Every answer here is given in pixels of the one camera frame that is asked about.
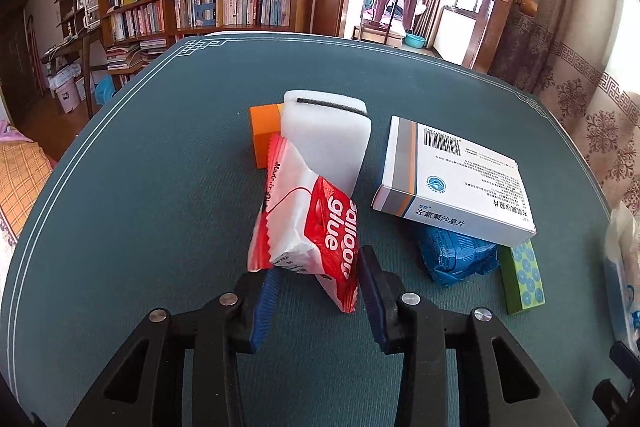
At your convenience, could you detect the green dotted block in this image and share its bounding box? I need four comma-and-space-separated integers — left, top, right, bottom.
498, 241, 546, 315

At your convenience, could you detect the blue foil packet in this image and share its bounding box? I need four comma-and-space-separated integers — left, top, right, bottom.
411, 223, 499, 287

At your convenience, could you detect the white medicine box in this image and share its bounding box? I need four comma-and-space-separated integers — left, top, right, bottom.
372, 116, 537, 247

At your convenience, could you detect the red balloon glue packet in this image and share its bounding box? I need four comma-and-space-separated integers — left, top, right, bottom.
247, 134, 359, 313

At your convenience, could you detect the white sponge black stripe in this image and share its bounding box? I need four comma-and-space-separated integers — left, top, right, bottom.
281, 90, 371, 196

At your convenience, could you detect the white blue wipes packet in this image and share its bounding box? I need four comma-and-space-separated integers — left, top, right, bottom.
603, 202, 639, 355

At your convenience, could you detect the orange plaid bedding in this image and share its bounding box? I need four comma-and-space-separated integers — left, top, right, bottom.
0, 141, 53, 239

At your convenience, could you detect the orange yellow block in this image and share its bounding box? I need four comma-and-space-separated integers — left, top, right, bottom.
248, 103, 283, 169

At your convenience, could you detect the white storage bin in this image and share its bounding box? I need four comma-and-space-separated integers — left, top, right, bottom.
54, 79, 80, 114

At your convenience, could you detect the patterned curtain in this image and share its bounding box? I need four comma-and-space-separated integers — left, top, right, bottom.
489, 0, 639, 215

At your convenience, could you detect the dark wooden desk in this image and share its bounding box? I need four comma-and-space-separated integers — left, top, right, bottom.
40, 28, 101, 119

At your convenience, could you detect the blue plastic basin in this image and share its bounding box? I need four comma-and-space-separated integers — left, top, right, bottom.
402, 32, 426, 49

